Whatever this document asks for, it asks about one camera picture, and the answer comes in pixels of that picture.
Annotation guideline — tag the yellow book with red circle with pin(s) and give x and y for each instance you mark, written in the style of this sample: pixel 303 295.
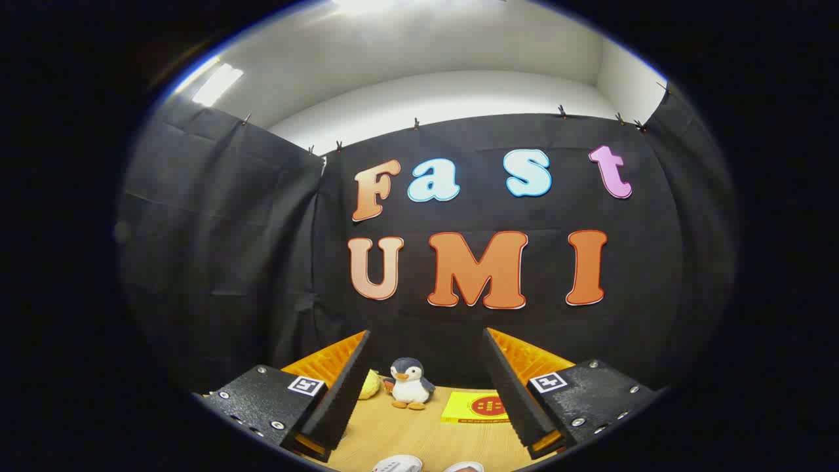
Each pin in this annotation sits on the yellow book with red circle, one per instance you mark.
pixel 475 408

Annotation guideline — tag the yellow round plush toy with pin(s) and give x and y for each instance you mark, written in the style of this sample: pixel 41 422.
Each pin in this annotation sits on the yellow round plush toy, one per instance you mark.
pixel 369 385

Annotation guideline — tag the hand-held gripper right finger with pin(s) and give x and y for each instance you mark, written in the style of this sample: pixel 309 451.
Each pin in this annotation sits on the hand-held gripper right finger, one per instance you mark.
pixel 511 400

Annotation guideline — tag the black backdrop cloth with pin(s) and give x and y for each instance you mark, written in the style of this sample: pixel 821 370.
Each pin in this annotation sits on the black backdrop cloth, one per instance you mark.
pixel 262 262

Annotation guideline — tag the white canvas shoe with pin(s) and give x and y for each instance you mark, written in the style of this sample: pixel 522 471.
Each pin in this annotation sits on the white canvas shoe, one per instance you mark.
pixel 396 465
pixel 463 467

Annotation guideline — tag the ceiling light panel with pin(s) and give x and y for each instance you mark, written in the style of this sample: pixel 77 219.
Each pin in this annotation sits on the ceiling light panel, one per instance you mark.
pixel 217 84

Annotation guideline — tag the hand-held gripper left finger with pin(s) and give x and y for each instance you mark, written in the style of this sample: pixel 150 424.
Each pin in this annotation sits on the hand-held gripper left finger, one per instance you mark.
pixel 344 406

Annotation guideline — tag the penguin plush toy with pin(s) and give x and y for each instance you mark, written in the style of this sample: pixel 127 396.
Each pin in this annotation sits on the penguin plush toy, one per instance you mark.
pixel 409 387

